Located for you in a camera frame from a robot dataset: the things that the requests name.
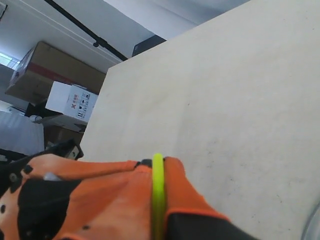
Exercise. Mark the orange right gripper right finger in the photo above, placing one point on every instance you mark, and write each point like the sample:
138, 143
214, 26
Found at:
188, 216

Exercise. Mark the round metal plate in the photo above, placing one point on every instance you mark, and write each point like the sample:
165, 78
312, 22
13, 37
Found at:
311, 230

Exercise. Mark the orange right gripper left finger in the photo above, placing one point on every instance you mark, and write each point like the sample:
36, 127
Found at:
54, 198

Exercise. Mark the yellow plastic strip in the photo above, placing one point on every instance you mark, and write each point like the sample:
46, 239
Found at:
158, 196

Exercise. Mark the black backdrop stand pole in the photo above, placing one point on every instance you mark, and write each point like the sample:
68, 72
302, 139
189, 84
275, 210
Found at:
98, 41

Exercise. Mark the white cardboard box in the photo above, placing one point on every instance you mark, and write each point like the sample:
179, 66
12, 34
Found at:
71, 100

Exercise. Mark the brown cardboard box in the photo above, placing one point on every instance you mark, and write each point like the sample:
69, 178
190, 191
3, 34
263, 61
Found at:
33, 78

